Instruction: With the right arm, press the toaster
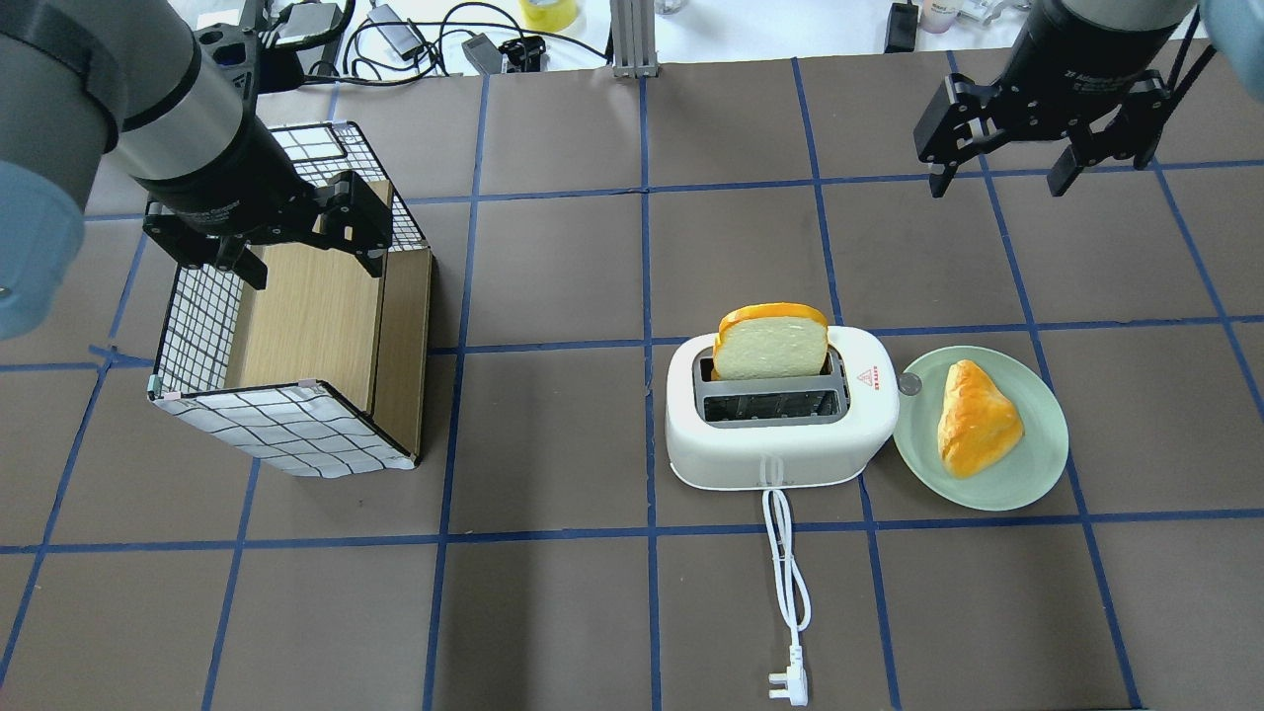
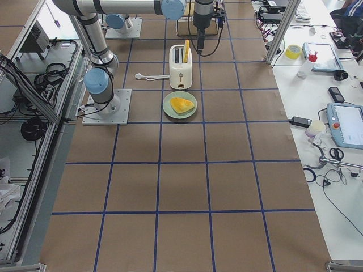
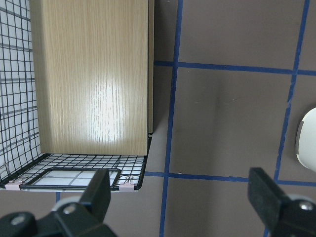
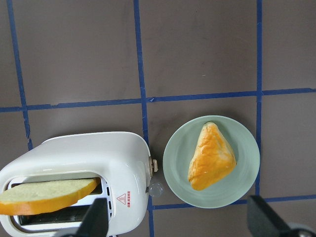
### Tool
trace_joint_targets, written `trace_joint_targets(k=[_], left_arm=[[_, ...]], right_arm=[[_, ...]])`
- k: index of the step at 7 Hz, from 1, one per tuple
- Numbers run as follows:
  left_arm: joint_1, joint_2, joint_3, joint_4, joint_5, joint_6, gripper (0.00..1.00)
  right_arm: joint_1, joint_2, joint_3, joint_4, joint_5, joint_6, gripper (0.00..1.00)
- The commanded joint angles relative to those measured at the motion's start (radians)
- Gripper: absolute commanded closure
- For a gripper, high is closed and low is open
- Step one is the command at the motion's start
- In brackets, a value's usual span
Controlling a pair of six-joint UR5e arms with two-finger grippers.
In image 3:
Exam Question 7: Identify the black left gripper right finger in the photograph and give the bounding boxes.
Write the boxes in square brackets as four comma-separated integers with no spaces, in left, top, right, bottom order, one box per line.
[247,167,316,237]

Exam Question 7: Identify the pink binder clip left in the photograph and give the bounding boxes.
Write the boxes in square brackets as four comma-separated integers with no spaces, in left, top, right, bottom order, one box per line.
[5,180,23,191]

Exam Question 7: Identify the wire basket with wooden box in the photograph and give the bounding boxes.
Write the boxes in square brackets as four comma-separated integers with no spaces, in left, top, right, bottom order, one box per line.
[0,0,155,192]

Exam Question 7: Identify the pink binder clip right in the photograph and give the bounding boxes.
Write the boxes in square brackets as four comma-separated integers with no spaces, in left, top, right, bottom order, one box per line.
[118,176,135,193]

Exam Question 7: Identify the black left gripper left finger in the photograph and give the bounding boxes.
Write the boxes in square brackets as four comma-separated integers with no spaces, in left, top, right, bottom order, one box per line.
[54,169,111,237]

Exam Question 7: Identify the white two-slot toaster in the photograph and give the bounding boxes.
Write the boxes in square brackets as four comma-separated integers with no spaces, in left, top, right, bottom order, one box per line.
[295,108,316,172]

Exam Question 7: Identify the pink binder clip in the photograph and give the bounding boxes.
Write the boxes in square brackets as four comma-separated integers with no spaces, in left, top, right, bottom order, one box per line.
[118,176,135,193]
[5,180,23,191]

